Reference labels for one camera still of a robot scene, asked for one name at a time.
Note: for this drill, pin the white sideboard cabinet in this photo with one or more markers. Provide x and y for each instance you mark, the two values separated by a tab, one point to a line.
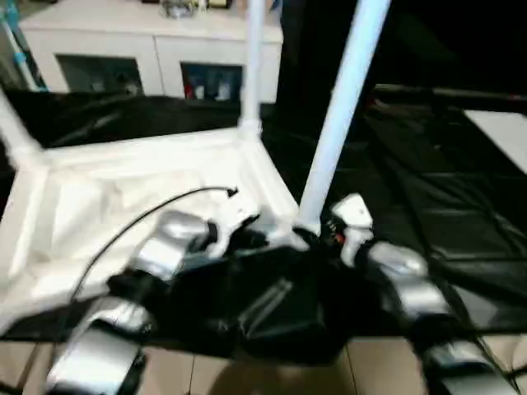
123	37

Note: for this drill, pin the small white cup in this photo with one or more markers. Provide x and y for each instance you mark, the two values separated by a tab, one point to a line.
200	91

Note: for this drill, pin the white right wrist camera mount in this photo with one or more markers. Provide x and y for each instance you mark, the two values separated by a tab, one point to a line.
352	210

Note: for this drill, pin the black white patterned figurine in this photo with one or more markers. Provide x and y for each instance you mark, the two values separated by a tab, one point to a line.
131	84

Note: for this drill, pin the white plastic table top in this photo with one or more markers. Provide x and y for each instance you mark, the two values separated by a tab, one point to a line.
123	173

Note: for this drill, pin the white plastic table leg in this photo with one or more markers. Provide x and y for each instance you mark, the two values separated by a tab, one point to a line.
350	82
18	131
252	61

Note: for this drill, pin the white flat board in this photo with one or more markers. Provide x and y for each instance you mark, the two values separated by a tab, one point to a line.
502	136

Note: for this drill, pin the black mat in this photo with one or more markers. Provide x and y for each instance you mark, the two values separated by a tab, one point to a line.
432	205

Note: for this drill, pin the black metal rail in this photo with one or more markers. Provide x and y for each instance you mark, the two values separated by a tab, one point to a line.
453	94

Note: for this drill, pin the red bottle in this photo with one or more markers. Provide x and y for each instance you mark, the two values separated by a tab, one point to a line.
189	89

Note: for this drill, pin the grey patterned object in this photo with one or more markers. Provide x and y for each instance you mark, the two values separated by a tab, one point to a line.
177	8

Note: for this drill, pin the white printed jar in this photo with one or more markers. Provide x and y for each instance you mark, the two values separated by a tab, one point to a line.
223	88

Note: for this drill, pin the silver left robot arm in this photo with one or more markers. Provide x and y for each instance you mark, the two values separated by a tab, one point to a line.
173	238

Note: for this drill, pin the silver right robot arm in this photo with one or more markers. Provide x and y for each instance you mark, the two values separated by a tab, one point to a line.
403	271

